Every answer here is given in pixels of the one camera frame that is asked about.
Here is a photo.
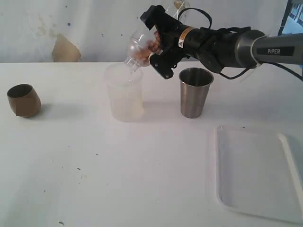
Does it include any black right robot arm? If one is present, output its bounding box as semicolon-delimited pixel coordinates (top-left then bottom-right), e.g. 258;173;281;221
140;5;303;79

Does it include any clear plastic tray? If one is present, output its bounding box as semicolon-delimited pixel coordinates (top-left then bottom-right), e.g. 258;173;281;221
215;125;303;224

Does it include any clear dome shaker lid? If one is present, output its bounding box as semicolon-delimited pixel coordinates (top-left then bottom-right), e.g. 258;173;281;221
124;30;155;71

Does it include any stainless steel cup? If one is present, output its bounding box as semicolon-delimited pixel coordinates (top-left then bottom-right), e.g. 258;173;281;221
179;68;214;119

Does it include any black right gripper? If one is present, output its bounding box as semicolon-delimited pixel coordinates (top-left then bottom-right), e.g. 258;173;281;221
140;5;189;79

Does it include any gold coin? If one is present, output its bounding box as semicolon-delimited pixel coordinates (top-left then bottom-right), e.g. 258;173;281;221
174;0;182;9

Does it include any brown wooden cup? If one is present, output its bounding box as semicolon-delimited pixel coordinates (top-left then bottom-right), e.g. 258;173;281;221
7;84;41;118

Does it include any clear measuring shaker cup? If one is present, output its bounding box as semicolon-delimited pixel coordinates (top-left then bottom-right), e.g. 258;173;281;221
140;0;190;59

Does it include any frosted plastic cup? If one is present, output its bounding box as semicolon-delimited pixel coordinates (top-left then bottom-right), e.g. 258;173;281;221
104;63;144;122

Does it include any black right cable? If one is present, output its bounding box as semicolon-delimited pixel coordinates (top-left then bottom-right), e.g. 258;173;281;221
175;8;303;82

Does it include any dark window frame post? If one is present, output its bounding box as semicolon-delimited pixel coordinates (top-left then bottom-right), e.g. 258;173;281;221
278;0;298;35

